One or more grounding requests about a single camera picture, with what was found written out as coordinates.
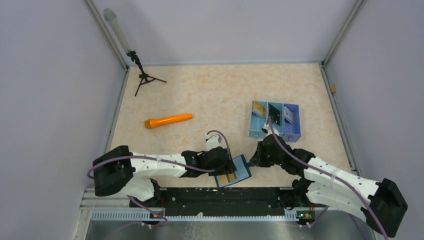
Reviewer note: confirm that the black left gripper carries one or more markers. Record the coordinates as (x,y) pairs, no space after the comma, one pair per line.
(226,167)

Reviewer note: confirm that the dark blue leather card holder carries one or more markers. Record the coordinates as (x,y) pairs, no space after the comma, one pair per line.
(242,169)

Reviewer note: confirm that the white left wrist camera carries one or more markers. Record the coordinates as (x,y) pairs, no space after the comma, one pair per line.
(213,141)

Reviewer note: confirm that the small tan block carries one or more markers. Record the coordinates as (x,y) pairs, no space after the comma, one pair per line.
(332,88)

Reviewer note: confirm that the gold VIP credit card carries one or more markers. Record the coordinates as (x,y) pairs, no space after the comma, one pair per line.
(225,179)

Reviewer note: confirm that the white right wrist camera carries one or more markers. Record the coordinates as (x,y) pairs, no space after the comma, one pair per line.
(266,129)

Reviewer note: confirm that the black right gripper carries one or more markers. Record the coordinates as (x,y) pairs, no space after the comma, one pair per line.
(257,159)

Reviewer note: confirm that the black mini tripod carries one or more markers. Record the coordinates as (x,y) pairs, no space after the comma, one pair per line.
(144,77)

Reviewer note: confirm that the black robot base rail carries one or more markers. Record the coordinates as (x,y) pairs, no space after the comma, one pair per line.
(228,201)

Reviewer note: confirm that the light blue drawer organizer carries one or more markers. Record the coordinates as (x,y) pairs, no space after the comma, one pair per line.
(289,132)

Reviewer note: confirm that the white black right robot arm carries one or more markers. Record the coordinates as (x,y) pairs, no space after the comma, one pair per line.
(380,204)

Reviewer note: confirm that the orange flashlight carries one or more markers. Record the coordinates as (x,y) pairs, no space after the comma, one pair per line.
(158,122)

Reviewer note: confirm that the grey tube on tripod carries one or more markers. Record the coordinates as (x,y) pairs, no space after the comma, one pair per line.
(111,19)

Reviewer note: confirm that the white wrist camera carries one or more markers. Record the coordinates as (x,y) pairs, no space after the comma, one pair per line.
(266,129)
(213,141)

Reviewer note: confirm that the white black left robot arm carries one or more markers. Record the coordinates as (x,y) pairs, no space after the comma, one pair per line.
(133,174)

